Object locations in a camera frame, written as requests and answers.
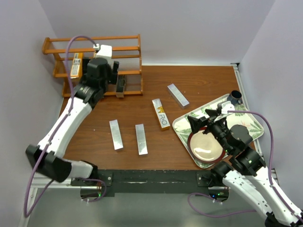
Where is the red rimmed cream plate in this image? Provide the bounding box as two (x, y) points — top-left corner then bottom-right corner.
(187, 127), (226, 164)

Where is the dark blue mug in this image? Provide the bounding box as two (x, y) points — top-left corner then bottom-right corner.
(227, 90), (242, 105)

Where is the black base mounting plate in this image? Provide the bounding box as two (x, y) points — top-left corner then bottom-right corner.
(71, 170), (229, 200)

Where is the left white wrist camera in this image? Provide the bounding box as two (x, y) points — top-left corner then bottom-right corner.
(93, 44), (112, 59)

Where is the silver gold R&O toothpaste box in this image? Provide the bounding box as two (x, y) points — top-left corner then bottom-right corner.
(152, 98), (170, 130)

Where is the black toothpaste box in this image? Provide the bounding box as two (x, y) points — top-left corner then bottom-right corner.
(116, 75), (126, 98)

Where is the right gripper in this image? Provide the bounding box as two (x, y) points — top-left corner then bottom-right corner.
(187, 109), (232, 153)

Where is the aluminium frame rail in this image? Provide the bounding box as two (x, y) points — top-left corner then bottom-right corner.
(19, 175), (100, 227)

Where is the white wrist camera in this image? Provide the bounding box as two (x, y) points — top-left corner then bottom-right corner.
(93, 44), (112, 59)
(214, 101), (235, 122)

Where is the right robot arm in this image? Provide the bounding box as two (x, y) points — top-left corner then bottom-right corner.
(188, 109), (303, 227)

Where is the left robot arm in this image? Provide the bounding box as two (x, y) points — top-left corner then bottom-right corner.
(26, 58), (119, 185)

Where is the yellow toothpaste box with barcode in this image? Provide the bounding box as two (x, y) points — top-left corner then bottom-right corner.
(70, 52), (83, 79)

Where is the orange wooden three-tier shelf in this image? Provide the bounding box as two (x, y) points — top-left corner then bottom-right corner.
(42, 34), (143, 98)

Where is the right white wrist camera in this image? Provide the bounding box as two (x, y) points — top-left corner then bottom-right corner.
(214, 101), (235, 122)

